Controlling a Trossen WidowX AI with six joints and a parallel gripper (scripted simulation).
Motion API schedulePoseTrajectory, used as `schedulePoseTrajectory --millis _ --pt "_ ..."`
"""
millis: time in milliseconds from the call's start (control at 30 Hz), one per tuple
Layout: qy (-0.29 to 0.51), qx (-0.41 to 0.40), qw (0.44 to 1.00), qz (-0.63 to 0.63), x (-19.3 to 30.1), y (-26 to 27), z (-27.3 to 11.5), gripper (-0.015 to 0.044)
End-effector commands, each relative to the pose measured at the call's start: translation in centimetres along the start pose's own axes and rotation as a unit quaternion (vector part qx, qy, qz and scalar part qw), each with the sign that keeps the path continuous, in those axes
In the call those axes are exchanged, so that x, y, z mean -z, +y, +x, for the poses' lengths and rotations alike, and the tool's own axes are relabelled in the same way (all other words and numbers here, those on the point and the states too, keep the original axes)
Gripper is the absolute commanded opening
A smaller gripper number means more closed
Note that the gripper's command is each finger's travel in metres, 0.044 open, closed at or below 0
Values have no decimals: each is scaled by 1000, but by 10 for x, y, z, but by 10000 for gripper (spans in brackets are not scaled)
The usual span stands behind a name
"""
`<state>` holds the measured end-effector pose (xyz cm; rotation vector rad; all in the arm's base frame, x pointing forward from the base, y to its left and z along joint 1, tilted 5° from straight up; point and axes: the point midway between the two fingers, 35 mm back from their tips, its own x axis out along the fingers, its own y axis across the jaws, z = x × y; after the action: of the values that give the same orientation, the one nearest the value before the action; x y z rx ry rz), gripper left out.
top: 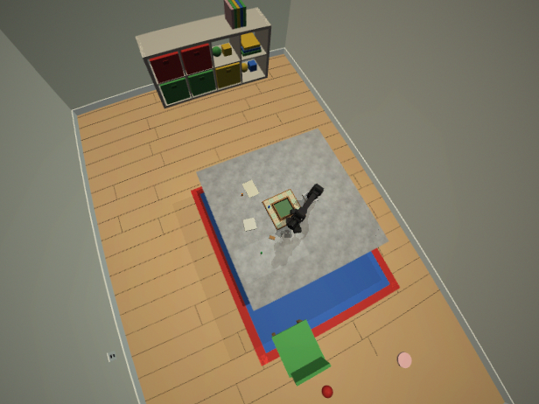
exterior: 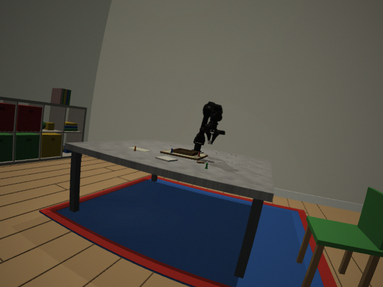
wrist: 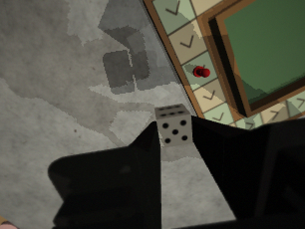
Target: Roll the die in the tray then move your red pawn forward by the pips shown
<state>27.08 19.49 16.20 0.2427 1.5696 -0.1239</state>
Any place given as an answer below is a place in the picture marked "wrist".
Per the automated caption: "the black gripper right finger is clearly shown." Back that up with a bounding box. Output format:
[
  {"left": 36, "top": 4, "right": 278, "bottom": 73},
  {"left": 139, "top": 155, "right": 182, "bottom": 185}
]
[{"left": 191, "top": 115, "right": 305, "bottom": 219}]

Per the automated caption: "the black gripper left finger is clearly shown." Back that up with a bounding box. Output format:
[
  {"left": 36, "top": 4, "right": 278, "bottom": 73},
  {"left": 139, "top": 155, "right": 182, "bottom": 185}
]
[{"left": 48, "top": 121, "right": 161, "bottom": 229}]

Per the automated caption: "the white die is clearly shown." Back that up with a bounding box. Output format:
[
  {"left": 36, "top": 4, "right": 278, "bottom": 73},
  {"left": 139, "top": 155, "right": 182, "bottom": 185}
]
[{"left": 154, "top": 104, "right": 192, "bottom": 148}]

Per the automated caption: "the square board track with arrow tiles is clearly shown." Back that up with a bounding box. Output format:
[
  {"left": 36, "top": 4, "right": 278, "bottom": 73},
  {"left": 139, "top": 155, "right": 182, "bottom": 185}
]
[{"left": 143, "top": 0, "right": 244, "bottom": 121}]

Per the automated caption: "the red game pawn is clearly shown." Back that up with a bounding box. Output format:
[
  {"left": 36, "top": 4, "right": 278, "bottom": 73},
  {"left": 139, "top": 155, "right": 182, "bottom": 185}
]
[{"left": 193, "top": 66, "right": 210, "bottom": 78}]

